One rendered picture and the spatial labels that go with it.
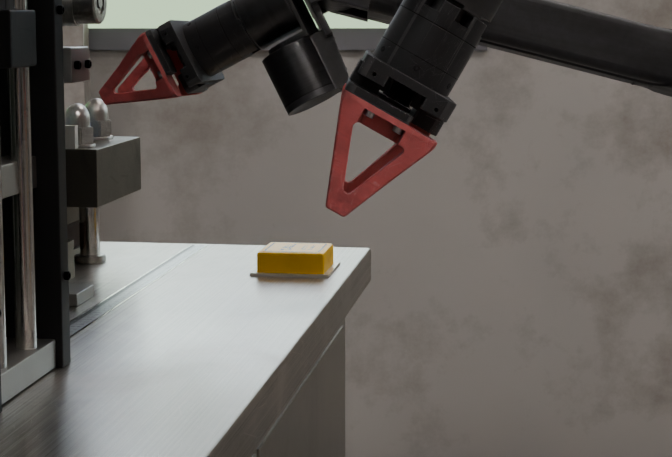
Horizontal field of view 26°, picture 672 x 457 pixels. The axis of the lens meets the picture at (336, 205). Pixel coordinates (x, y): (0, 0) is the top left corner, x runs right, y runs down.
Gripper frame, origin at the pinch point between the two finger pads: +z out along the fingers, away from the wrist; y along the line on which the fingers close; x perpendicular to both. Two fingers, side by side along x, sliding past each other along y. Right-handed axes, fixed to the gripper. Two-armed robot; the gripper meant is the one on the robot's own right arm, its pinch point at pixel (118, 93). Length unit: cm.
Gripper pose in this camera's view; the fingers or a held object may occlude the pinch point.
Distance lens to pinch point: 145.2
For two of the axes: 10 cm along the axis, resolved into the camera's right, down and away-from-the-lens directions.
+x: -4.5, -8.9, -0.3
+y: 1.6, -1.1, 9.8
